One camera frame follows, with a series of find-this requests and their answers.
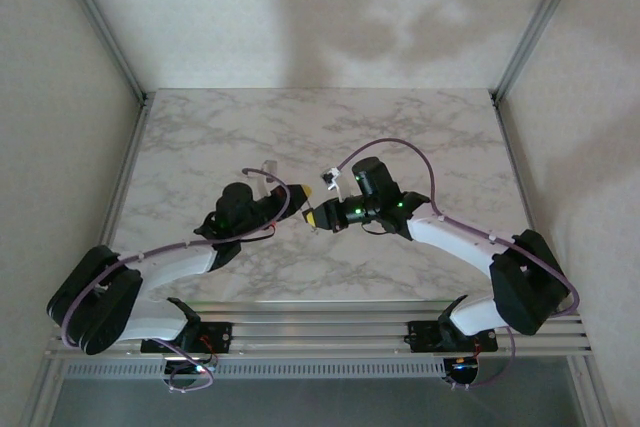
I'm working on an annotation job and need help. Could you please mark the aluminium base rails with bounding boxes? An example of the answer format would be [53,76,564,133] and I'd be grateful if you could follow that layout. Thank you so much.
[46,286,595,361]

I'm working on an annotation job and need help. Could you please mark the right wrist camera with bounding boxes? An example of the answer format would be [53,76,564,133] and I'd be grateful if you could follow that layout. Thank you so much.
[319,166,347,203]

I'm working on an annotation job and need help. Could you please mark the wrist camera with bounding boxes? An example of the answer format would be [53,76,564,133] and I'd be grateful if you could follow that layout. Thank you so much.
[257,159,280,186]
[319,166,347,203]

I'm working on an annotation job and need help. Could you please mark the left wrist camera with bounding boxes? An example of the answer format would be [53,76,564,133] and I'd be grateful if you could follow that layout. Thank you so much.
[257,159,280,186]

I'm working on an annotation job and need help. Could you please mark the aluminium side rail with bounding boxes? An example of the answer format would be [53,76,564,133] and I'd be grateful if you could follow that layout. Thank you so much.
[77,94,151,318]
[492,94,561,316]

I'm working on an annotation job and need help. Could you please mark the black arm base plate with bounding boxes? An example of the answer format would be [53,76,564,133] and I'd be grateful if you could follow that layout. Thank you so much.
[141,321,234,354]
[407,320,500,353]

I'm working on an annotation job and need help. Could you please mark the grey slotted cable duct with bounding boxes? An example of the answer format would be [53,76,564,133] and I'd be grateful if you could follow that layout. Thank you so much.
[64,359,447,380]

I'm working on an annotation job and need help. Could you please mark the aluminium frame post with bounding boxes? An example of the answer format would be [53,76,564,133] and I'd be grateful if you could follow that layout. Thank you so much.
[47,0,149,104]
[491,0,595,103]

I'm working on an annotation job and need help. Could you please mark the aluminium frame leg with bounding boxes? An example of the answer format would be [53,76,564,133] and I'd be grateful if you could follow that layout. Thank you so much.
[19,359,69,427]
[569,356,619,427]

